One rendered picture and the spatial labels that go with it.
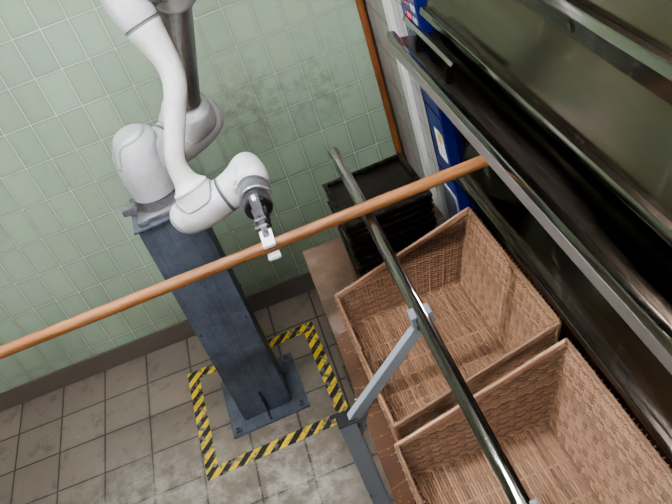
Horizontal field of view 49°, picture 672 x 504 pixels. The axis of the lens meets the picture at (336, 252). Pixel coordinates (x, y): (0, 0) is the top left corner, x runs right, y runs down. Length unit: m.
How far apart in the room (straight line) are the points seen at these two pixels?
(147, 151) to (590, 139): 1.42
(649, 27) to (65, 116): 2.26
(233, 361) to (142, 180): 0.82
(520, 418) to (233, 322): 1.16
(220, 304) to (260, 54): 0.94
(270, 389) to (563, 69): 1.92
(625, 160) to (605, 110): 0.09
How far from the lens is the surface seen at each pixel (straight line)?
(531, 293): 1.96
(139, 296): 1.80
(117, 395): 3.47
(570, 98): 1.37
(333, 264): 2.62
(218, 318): 2.67
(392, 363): 1.56
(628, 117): 1.24
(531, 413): 1.96
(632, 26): 1.08
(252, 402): 2.98
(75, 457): 3.36
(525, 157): 1.42
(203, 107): 2.39
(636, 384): 1.60
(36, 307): 3.40
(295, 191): 3.16
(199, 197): 2.01
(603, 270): 1.13
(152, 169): 2.35
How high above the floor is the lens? 2.21
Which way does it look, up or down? 38 degrees down
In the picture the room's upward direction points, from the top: 20 degrees counter-clockwise
